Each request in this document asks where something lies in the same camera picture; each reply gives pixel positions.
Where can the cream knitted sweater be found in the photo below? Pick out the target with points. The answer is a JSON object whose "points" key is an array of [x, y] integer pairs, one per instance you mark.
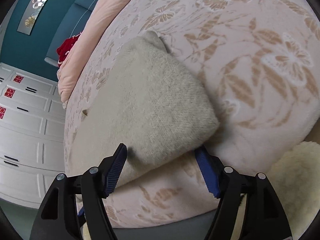
{"points": [[151, 103]]}

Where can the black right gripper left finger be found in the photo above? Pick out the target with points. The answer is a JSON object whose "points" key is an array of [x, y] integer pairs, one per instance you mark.
{"points": [[72, 202]]}

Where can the teal upholstered headboard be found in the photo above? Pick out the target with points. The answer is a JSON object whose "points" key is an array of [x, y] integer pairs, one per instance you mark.
{"points": [[73, 23]]}

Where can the pink butterfly patterned bedspread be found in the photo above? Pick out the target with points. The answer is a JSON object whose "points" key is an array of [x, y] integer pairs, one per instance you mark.
{"points": [[258, 61]]}

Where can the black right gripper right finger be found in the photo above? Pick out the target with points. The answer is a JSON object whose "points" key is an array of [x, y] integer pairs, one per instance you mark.
{"points": [[264, 216]]}

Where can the floral framed wall picture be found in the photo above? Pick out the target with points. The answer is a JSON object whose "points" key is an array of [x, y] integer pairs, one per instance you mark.
{"points": [[30, 15]]}

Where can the red embroidered pillow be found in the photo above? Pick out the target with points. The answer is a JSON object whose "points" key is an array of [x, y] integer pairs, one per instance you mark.
{"points": [[65, 48]]}

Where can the pink folded duvet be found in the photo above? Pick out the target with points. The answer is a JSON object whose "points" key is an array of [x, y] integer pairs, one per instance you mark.
{"points": [[69, 72]]}

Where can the white wardrobe with red stickers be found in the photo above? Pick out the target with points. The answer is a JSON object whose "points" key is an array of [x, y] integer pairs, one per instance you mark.
{"points": [[32, 135]]}

